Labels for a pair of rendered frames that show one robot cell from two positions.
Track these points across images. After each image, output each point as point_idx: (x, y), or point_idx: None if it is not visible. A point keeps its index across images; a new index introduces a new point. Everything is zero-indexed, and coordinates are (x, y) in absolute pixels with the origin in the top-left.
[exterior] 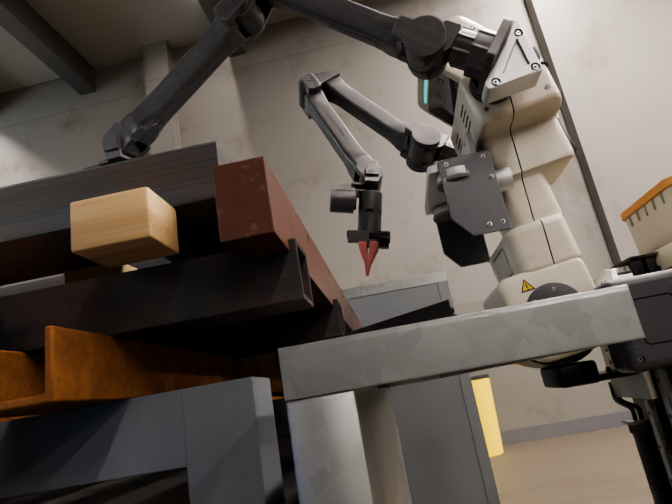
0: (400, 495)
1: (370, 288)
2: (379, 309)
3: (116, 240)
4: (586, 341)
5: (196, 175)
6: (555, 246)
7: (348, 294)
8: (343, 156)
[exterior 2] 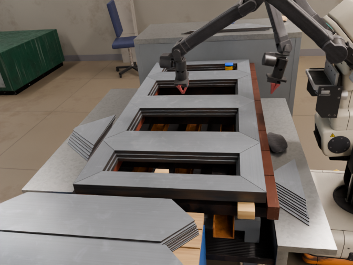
0: None
1: (259, 36)
2: (261, 47)
3: (247, 218)
4: (326, 254)
5: (260, 197)
6: (350, 124)
7: (247, 37)
8: (274, 31)
